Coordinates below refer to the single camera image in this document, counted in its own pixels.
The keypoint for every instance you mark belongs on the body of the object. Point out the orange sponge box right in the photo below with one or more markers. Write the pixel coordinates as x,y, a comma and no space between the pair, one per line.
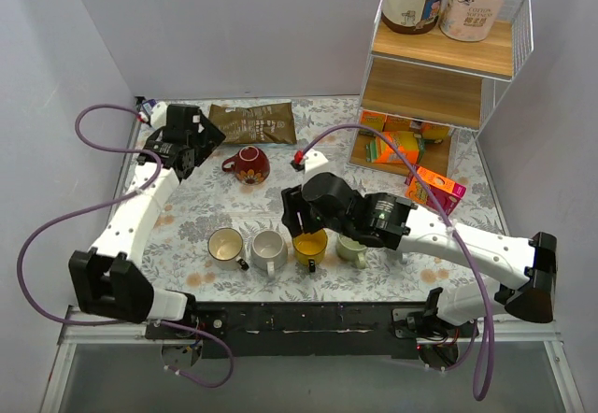
429,132

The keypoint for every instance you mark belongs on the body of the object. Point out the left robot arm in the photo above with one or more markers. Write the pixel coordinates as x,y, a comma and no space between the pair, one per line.
107,278

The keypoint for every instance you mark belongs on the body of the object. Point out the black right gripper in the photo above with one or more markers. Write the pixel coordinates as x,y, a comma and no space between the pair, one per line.
291,212

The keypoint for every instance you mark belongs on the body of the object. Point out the yellow mug black handle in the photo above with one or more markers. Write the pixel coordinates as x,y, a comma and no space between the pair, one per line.
310,249

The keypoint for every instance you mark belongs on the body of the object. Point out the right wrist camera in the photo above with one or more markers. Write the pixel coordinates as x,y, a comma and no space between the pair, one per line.
310,163

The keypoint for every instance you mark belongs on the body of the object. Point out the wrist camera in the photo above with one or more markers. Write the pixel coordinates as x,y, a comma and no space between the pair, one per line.
310,163
158,117

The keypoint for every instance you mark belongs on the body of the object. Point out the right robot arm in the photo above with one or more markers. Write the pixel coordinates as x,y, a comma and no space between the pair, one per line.
518,275

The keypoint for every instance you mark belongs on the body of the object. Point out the brown coffee bag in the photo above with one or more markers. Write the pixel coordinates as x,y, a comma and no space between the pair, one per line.
266,124

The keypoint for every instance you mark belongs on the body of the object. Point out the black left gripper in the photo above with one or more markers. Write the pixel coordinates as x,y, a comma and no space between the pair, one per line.
208,134

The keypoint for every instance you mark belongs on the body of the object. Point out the orange sponge box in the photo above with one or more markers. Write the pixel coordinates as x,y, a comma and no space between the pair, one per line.
373,120
429,132

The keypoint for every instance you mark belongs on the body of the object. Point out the white wire shelf rack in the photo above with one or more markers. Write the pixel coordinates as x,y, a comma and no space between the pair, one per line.
435,79

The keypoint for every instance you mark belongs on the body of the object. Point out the white speckled mug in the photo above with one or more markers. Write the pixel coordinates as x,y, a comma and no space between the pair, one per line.
269,252

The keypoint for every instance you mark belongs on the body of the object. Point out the cream beige mug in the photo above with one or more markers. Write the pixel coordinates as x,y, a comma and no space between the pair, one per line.
227,249

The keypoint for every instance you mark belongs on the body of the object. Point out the light green mug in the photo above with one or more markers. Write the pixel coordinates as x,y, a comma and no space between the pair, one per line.
351,251

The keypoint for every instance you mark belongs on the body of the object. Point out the purple white box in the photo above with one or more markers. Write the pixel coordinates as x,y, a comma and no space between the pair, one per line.
145,109

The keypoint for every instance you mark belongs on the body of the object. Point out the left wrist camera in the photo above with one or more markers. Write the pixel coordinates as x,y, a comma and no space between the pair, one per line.
158,117

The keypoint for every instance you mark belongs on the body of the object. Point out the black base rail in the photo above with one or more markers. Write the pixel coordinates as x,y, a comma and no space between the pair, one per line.
388,328

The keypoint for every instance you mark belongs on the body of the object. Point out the white wrapped tissue roll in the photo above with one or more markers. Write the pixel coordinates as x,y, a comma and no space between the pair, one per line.
469,20

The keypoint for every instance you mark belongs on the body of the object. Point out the dark red mug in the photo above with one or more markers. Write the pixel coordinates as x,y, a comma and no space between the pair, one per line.
250,166

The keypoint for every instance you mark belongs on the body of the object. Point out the orange sponge pack lying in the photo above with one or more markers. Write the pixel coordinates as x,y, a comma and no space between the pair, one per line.
410,144

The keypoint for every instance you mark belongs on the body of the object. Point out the orange sponge box left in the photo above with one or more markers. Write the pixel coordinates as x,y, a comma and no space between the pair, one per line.
373,120

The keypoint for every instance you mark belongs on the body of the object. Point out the orange pink Scrub Mommy box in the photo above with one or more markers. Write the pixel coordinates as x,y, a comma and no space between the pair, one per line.
447,192

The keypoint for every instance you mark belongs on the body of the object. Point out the pale blue footed mug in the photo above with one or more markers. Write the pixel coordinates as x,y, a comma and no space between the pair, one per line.
403,258

